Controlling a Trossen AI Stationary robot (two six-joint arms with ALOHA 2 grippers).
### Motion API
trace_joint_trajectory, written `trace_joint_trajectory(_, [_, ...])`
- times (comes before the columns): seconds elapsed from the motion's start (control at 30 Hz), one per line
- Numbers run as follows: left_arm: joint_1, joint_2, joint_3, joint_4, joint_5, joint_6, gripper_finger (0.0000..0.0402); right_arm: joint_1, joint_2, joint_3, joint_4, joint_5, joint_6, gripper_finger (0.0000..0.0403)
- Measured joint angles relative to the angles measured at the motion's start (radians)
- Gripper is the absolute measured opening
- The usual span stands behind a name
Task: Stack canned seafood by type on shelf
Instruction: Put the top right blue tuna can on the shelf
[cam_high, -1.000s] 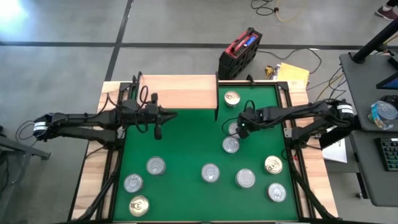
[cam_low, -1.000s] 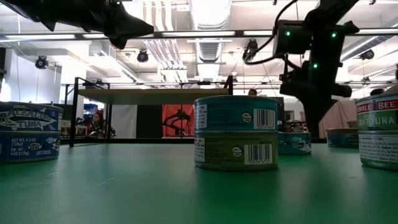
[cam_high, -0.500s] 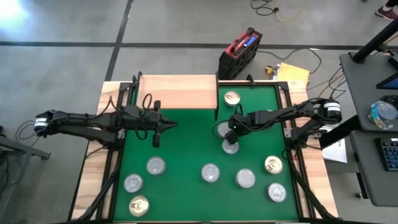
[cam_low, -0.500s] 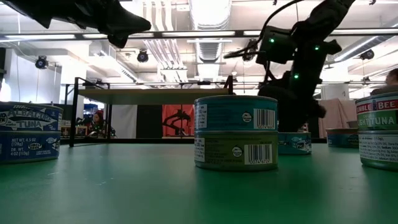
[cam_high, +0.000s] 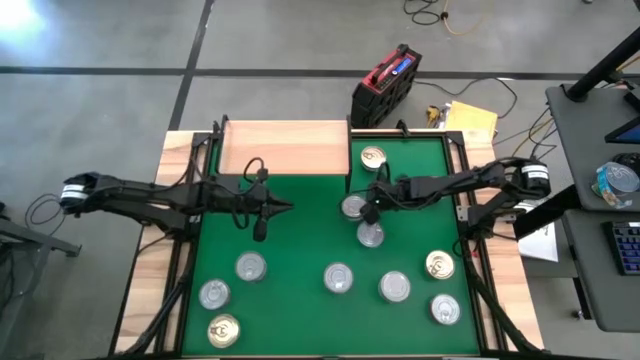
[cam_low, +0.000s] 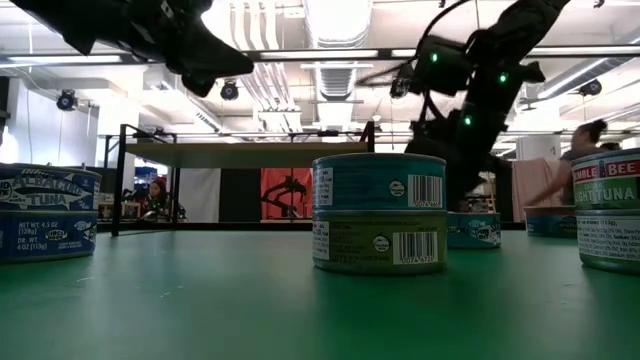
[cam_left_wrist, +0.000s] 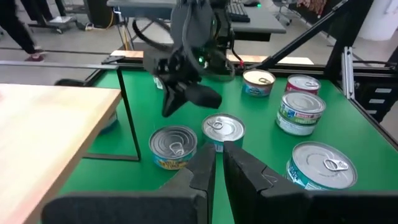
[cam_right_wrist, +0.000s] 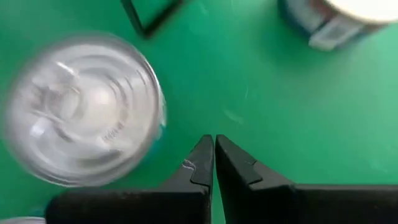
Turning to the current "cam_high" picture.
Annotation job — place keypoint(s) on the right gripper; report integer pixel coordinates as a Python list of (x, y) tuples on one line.
[(395, 192)]

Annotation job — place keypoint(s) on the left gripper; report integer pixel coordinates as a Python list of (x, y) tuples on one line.
[(245, 200)]

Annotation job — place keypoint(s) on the silver can teal yellow label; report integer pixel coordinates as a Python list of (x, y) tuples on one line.
[(350, 207)]

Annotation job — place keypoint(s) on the blue albacore tuna can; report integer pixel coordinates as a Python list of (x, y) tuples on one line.
[(250, 266)]

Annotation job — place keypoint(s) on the silver can green label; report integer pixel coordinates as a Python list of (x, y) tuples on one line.
[(338, 277)]

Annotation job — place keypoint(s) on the silver-lid seafood can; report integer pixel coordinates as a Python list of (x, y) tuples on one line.
[(445, 309), (214, 294), (394, 286)]

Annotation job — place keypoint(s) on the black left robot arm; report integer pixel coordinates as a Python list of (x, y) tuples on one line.
[(130, 192)]

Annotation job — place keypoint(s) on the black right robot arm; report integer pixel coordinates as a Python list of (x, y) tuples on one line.
[(465, 180)]

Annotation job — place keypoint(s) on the gold-lid seafood can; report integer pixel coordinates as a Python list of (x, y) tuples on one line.
[(440, 264), (373, 158), (223, 330)]

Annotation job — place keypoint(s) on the wooden shelf black legs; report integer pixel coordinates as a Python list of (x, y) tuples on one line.
[(285, 147)]

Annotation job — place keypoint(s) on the red black power station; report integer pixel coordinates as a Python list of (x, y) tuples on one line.
[(382, 97)]

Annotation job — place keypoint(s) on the yellow black power plug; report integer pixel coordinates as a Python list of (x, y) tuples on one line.
[(433, 115)]

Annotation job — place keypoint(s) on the green table mat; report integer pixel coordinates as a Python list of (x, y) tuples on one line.
[(280, 332)]

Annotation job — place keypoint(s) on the yellow paper envelope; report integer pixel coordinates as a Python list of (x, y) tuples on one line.
[(472, 119)]

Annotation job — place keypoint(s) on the white paper sheet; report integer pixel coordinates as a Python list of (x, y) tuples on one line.
[(542, 247)]

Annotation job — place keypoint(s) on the grey desk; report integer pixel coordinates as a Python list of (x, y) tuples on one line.
[(592, 290), (575, 140)]

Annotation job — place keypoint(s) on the grey metal stand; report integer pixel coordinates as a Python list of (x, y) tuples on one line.
[(45, 240)]

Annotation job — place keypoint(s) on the black keyboard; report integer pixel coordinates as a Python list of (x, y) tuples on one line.
[(625, 247)]

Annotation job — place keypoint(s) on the black round device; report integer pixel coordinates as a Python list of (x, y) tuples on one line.
[(631, 159)]

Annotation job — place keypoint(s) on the black slanted pole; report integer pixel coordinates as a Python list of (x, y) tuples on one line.
[(602, 67)]

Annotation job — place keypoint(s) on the black tablet screen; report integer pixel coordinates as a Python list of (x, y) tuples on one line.
[(629, 135)]

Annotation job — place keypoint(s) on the black aluminium table frame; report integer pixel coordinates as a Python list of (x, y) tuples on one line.
[(476, 300)]

